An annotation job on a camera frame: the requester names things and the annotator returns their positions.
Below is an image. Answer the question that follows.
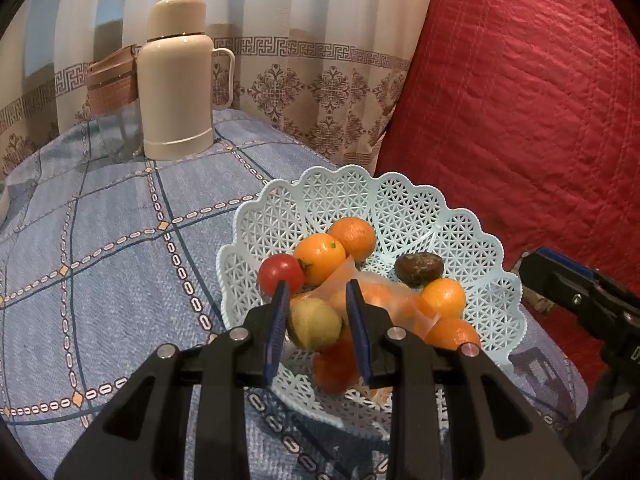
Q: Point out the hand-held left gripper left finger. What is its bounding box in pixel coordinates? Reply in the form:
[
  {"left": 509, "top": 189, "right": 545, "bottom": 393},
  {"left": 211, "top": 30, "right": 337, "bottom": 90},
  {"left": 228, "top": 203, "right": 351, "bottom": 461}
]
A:
[{"left": 54, "top": 280, "right": 291, "bottom": 480}]

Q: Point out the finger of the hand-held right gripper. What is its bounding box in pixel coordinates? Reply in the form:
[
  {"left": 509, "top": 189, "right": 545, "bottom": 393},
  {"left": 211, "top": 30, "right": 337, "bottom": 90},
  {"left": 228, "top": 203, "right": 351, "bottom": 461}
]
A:
[
  {"left": 537, "top": 246, "right": 640, "bottom": 306},
  {"left": 519, "top": 255, "right": 618, "bottom": 333}
]

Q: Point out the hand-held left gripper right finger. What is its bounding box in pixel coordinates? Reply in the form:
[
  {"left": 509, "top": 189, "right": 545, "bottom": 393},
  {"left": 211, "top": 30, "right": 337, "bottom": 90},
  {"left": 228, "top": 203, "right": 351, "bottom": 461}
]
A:
[{"left": 345, "top": 279, "right": 583, "bottom": 480}]

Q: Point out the small yellow-green fruit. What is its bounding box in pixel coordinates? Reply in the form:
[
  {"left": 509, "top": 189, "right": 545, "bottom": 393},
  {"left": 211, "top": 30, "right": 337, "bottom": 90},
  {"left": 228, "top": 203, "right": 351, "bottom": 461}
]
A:
[{"left": 286, "top": 297, "right": 345, "bottom": 351}]

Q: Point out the plastic bag of oranges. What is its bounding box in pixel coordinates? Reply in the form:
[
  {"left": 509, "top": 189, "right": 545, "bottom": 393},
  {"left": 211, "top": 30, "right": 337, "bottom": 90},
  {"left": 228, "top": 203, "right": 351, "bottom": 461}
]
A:
[{"left": 312, "top": 255, "right": 441, "bottom": 341}]

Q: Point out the orange with stem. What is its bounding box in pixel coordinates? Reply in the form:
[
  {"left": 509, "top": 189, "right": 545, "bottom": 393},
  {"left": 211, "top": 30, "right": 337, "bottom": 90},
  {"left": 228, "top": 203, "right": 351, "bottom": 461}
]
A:
[{"left": 293, "top": 234, "right": 347, "bottom": 288}]

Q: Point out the dark brown passion fruit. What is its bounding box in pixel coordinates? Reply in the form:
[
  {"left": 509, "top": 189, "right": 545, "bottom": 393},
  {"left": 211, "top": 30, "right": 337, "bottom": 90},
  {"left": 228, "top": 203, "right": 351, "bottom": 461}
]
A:
[{"left": 394, "top": 252, "right": 445, "bottom": 288}]

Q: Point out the large orange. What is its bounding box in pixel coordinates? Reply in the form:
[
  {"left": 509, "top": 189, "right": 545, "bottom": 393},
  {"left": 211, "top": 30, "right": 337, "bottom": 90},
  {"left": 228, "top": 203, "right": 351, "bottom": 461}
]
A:
[{"left": 425, "top": 316, "right": 482, "bottom": 353}]

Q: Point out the light blue lattice basket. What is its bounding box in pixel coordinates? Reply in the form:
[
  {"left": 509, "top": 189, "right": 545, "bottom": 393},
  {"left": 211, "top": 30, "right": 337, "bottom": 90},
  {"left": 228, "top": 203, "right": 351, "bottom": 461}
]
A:
[{"left": 216, "top": 165, "right": 528, "bottom": 443}]

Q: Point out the blue plaid tablecloth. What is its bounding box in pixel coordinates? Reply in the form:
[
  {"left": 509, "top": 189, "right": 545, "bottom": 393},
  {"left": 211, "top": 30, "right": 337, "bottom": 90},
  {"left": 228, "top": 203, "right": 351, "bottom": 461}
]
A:
[{"left": 0, "top": 107, "right": 588, "bottom": 480}]

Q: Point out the red quilted sofa cover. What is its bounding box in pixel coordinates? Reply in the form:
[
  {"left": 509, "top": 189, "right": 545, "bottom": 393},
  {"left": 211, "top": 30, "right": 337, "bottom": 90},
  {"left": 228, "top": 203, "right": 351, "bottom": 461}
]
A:
[{"left": 375, "top": 0, "right": 640, "bottom": 401}]

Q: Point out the beige thermos flask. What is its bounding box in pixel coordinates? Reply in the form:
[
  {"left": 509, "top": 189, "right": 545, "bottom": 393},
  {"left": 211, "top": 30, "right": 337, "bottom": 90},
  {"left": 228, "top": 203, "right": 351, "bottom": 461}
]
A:
[{"left": 137, "top": 0, "right": 236, "bottom": 161}]

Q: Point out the glass bottle with pink sleeve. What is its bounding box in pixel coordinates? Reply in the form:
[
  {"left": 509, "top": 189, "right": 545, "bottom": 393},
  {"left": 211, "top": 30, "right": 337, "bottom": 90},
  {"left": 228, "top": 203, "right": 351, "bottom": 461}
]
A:
[{"left": 84, "top": 45, "right": 146, "bottom": 163}]

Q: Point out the beige patterned curtain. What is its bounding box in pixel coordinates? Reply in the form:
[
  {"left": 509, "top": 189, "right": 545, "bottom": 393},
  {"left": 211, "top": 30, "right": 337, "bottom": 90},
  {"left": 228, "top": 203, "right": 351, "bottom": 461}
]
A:
[{"left": 0, "top": 0, "right": 441, "bottom": 181}]

